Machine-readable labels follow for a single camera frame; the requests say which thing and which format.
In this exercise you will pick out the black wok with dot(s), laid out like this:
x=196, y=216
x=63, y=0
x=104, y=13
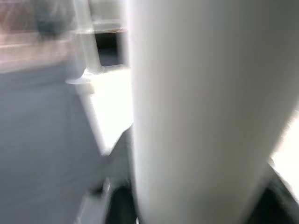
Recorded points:
x=109, y=46

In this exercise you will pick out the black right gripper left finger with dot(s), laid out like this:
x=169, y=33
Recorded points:
x=112, y=186

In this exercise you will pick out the white plastic children table top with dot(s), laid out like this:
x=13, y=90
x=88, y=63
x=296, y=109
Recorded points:
x=107, y=105

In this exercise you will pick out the white plastic table leg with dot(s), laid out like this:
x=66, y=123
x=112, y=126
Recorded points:
x=198, y=105
x=86, y=46

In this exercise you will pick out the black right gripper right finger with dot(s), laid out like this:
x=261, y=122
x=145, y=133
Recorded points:
x=278, y=205

